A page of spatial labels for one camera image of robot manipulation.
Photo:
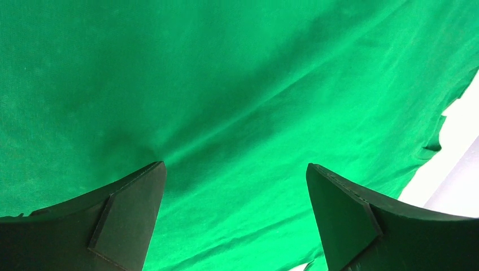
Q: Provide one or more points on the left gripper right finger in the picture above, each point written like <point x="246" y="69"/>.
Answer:
<point x="361" y="229"/>

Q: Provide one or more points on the green t shirt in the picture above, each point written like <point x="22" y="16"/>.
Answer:
<point x="237" y="98"/>

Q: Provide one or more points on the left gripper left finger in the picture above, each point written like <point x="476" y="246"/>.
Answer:
<point x="109" y="228"/>

